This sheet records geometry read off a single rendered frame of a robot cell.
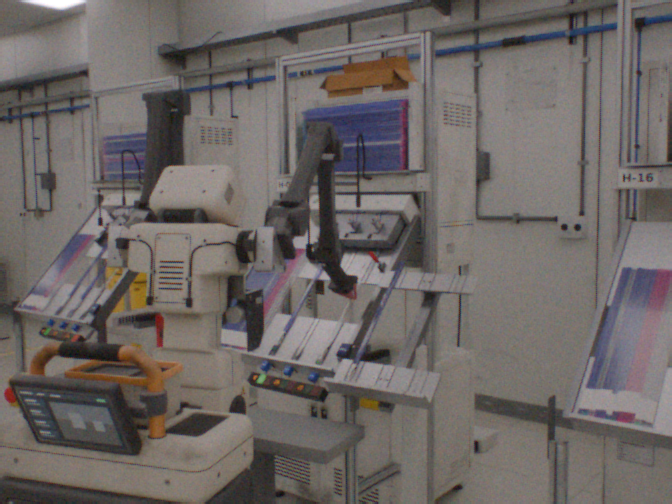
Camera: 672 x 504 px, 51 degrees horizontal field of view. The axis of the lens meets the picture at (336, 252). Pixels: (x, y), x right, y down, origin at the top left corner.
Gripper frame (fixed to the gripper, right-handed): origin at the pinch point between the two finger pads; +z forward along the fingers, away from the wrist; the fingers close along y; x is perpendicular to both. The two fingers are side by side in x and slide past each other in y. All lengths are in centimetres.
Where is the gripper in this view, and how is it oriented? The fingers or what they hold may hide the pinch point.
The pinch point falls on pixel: (353, 297)
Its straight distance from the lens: 251.8
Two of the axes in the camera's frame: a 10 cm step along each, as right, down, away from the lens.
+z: 4.5, 6.4, 6.2
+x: -4.3, 7.7, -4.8
